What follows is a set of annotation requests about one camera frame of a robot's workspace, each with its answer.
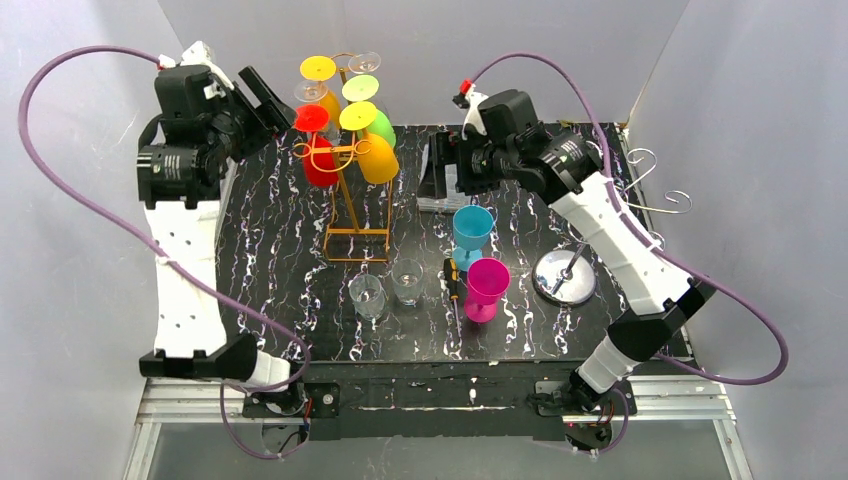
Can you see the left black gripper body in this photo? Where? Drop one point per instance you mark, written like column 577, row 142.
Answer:
column 245, row 110

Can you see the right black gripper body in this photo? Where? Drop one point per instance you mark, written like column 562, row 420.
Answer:
column 449, row 162

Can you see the blue plastic wine glass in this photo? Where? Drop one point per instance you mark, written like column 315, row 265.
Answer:
column 472, row 226

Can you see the red plastic wine glass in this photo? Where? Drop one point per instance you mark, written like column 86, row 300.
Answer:
column 318, row 168

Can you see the magenta plastic wine glass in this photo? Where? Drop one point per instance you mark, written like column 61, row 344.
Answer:
column 487, row 281

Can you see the clear tumbler glass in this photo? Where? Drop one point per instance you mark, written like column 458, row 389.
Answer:
column 368, row 296
column 407, row 277

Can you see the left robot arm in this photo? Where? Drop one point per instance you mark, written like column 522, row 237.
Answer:
column 180, row 92

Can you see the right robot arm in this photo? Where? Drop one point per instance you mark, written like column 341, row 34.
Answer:
column 631, row 339

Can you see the clear wine glass left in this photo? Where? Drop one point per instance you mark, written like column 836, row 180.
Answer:
column 310, row 91

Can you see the clear wine glass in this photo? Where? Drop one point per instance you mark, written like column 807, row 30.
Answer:
column 364, row 63
column 310, row 91

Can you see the orange plastic wine glass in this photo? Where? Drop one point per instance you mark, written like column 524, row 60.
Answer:
column 375, row 141

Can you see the yellow foot orange glass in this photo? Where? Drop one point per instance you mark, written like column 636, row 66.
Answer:
column 323, row 68

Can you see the green plastic wine glass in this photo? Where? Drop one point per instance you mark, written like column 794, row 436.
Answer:
column 364, row 88

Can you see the clear wine glass rear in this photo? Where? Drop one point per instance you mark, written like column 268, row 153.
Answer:
column 364, row 63

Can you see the clear plastic compartment box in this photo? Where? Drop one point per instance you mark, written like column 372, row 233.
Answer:
column 451, row 202

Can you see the yellow black screwdriver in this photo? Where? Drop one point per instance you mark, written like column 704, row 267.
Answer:
column 451, row 280

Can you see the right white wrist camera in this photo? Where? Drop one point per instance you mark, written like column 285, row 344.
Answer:
column 469, row 100

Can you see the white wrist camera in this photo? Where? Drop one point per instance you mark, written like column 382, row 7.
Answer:
column 198, row 53
column 469, row 100

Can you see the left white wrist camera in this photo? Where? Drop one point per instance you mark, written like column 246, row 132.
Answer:
column 198, row 53

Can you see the gold wire glass rack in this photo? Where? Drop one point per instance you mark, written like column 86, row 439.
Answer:
column 347, row 237

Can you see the silver wire glass stand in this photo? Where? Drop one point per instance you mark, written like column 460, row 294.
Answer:
column 586, row 198

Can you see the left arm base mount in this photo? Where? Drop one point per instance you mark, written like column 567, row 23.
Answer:
column 286, row 417

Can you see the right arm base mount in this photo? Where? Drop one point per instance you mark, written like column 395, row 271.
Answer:
column 600, row 425

